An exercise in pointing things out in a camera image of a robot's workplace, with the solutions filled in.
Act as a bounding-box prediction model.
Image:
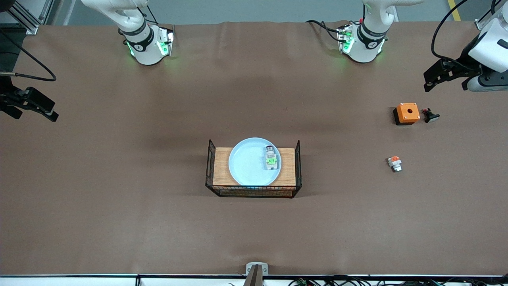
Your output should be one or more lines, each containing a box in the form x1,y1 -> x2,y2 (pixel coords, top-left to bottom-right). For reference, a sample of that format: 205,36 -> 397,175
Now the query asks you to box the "black cable at arm base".
305,19 -> 343,43

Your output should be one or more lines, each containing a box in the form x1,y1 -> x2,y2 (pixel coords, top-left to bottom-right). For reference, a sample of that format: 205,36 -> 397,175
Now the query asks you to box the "light blue round plate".
228,137 -> 282,187

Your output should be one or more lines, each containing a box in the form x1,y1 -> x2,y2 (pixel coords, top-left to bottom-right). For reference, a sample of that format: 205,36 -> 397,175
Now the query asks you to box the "orange button enclosure box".
393,102 -> 421,126

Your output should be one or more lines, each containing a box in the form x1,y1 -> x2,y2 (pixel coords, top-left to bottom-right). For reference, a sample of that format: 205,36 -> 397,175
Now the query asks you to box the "brown table cover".
0,20 -> 508,276

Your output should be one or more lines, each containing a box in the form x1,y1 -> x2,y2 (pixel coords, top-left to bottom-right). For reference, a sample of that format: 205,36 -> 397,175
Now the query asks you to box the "red button with green block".
264,146 -> 278,171

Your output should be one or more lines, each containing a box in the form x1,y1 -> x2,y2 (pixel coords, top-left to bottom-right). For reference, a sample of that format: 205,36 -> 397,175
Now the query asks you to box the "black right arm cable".
0,28 -> 57,82

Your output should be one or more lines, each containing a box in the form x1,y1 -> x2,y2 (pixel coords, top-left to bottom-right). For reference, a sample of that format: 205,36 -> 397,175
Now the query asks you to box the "black flat-head switch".
421,107 -> 440,124

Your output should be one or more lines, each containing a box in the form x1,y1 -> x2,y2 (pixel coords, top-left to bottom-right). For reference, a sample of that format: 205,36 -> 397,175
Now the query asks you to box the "cable bundle under table edge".
288,275 -> 508,286

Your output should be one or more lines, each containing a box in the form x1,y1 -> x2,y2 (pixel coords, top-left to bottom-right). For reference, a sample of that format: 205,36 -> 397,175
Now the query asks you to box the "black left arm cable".
431,0 -> 483,72

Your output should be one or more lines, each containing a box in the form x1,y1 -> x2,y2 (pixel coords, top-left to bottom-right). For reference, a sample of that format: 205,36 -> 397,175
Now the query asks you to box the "black wire rack wooden shelf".
205,139 -> 302,199

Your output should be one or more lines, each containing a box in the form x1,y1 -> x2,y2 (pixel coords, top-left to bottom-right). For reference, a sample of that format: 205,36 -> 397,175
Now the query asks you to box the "aluminium frame profile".
6,0 -> 54,35
474,0 -> 508,31

